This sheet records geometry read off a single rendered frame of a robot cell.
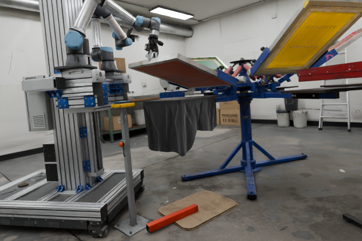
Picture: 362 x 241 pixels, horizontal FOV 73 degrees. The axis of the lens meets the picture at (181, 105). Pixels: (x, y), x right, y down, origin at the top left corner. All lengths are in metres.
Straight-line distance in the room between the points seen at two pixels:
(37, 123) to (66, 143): 0.29
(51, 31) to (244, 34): 5.29
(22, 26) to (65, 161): 3.70
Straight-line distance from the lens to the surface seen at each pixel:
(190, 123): 1.89
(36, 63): 5.53
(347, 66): 1.71
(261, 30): 6.64
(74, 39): 1.87
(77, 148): 2.26
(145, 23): 2.00
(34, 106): 2.40
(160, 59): 1.83
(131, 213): 2.07
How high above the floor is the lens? 1.02
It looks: 4 degrees down
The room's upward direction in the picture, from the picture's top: 4 degrees counter-clockwise
